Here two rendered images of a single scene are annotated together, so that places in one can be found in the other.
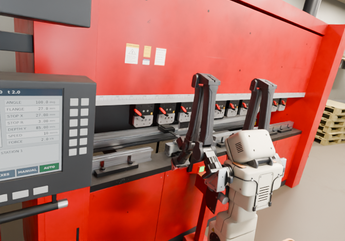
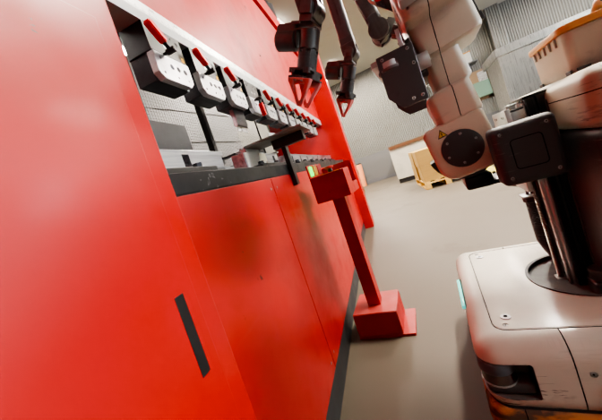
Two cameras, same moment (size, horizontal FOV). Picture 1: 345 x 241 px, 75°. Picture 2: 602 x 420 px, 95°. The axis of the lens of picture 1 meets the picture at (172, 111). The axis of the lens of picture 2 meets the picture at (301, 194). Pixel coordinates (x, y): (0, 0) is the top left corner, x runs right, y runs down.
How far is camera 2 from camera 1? 1.24 m
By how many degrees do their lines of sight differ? 35
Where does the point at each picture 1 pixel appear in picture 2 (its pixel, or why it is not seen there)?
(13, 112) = not seen: outside the picture
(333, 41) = not seen: hidden behind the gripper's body
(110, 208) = (222, 267)
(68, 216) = (106, 227)
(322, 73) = (322, 93)
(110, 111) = not seen: hidden behind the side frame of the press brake
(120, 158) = (167, 156)
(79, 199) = (123, 142)
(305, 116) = (336, 143)
